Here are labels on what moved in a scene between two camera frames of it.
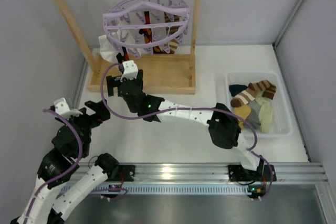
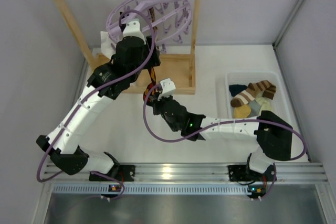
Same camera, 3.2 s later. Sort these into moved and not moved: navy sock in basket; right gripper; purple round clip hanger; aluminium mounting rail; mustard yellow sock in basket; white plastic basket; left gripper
Moved: left gripper; right gripper
Not moved: mustard yellow sock in basket; aluminium mounting rail; white plastic basket; navy sock in basket; purple round clip hanger
